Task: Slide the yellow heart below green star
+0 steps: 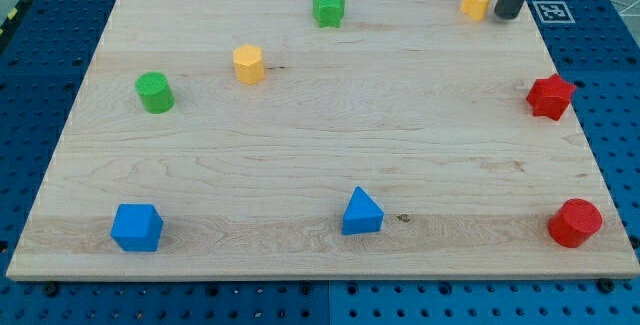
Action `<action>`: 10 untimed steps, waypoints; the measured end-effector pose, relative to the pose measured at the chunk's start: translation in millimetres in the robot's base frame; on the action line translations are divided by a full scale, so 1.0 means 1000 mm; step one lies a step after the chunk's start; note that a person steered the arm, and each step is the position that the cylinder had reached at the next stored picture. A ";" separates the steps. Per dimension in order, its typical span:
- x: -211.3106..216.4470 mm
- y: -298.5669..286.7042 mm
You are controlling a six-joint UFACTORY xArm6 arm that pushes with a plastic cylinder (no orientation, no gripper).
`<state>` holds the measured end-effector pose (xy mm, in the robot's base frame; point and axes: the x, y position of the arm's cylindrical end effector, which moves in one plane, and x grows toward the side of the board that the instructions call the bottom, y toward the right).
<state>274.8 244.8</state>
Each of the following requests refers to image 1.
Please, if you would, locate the yellow heart block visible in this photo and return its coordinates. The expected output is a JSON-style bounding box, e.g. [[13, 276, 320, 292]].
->
[[459, 0, 491, 21]]

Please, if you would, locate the green star block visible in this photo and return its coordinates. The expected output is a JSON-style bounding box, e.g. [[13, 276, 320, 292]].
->
[[312, 0, 346, 28]]

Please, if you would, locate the red star block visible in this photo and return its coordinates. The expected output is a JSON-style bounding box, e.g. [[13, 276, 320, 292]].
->
[[526, 74, 577, 121]]

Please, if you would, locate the blue triangle block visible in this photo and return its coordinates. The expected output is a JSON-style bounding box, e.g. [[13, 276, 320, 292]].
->
[[342, 187, 384, 235]]

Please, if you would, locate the light wooden board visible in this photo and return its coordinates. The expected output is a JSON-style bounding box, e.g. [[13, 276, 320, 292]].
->
[[7, 0, 639, 281]]

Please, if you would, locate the yellow hexagon block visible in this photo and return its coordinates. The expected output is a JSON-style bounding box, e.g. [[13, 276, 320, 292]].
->
[[233, 44, 265, 85]]

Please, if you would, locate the green cylinder block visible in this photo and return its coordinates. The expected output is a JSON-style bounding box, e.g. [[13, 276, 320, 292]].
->
[[135, 72, 175, 114]]

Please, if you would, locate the blue cube block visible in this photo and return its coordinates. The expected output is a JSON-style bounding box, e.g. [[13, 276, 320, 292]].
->
[[110, 204, 163, 252]]

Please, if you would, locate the white fiducial marker tag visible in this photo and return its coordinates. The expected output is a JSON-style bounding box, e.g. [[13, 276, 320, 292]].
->
[[532, 0, 575, 25]]

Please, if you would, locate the red cylinder block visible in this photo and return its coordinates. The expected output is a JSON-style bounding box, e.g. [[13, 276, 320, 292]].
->
[[547, 198, 603, 248]]

